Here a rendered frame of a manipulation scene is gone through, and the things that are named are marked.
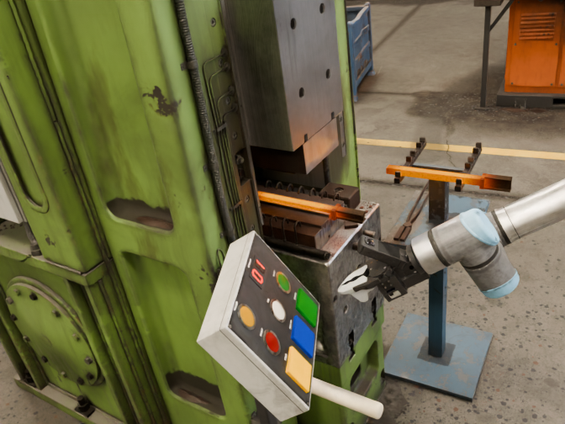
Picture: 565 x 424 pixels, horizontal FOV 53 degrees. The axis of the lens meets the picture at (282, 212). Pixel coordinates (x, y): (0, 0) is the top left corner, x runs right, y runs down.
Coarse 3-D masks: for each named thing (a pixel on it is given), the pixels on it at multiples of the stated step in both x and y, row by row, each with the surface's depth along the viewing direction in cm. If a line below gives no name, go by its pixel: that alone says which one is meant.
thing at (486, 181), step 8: (392, 168) 199; (400, 168) 198; (408, 168) 197; (416, 168) 196; (408, 176) 197; (416, 176) 195; (424, 176) 194; (432, 176) 192; (440, 176) 191; (448, 176) 189; (456, 176) 188; (464, 176) 188; (472, 176) 187; (480, 176) 186; (488, 176) 183; (496, 176) 183; (504, 176) 182; (472, 184) 186; (480, 184) 184; (488, 184) 184; (496, 184) 183; (504, 184) 182
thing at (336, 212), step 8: (264, 192) 193; (272, 200) 189; (280, 200) 187; (288, 200) 186; (296, 200) 186; (304, 200) 185; (312, 208) 181; (320, 208) 180; (328, 208) 179; (336, 208) 177; (344, 208) 177; (336, 216) 178; (344, 216) 177; (352, 216) 175; (360, 216) 172
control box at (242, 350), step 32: (256, 256) 133; (224, 288) 123; (256, 288) 126; (224, 320) 112; (256, 320) 120; (288, 320) 131; (224, 352) 113; (256, 352) 114; (256, 384) 117; (288, 384) 118; (288, 416) 122
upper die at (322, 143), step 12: (324, 132) 165; (336, 132) 171; (312, 144) 160; (324, 144) 166; (336, 144) 173; (252, 156) 168; (264, 156) 166; (276, 156) 163; (288, 156) 161; (300, 156) 158; (312, 156) 161; (324, 156) 167; (276, 168) 166; (288, 168) 163; (300, 168) 160; (312, 168) 163
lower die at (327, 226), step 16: (272, 192) 196; (288, 192) 194; (272, 208) 187; (288, 208) 185; (304, 208) 182; (272, 224) 180; (288, 224) 179; (304, 224) 177; (320, 224) 175; (336, 224) 183; (288, 240) 178; (304, 240) 174; (320, 240) 175
